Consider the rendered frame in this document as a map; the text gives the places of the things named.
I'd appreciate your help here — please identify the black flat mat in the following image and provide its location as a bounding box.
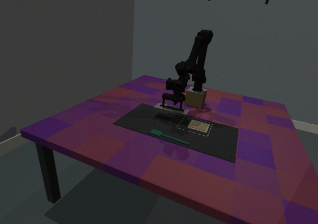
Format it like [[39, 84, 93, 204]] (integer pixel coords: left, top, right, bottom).
[[113, 103, 239, 163]]

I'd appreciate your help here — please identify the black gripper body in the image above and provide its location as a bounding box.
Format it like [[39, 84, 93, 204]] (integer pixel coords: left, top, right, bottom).
[[171, 78, 187, 101]]

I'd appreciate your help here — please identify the green small trowel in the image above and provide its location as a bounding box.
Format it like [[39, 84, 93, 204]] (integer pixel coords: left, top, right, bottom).
[[150, 129, 190, 145]]

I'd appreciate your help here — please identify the beige square tile with dark centre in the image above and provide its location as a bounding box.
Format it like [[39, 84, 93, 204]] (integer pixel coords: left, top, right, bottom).
[[187, 120, 210, 133]]

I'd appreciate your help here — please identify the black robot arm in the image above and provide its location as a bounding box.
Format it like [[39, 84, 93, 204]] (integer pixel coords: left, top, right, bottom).
[[166, 30, 213, 92]]

